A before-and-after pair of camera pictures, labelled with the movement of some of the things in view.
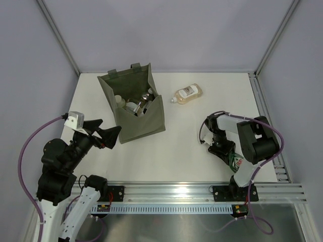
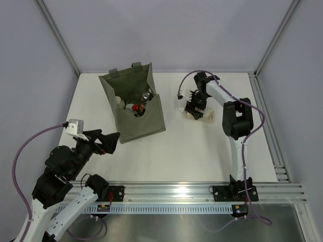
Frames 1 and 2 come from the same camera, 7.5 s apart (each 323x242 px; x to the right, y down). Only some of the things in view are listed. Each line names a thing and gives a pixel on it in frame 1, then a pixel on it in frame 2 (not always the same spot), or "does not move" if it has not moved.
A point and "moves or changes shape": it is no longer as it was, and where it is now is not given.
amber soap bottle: [187, 94] moves or changes shape
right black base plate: [223, 193] does not move
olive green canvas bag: [130, 83] does not move
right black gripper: [222, 152] → [190, 107]
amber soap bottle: [120, 102] does not move
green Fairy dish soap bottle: [235, 161] moves or changes shape
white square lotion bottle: [130, 107] does not move
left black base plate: [114, 193] does not move
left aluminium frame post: [58, 35] does not move
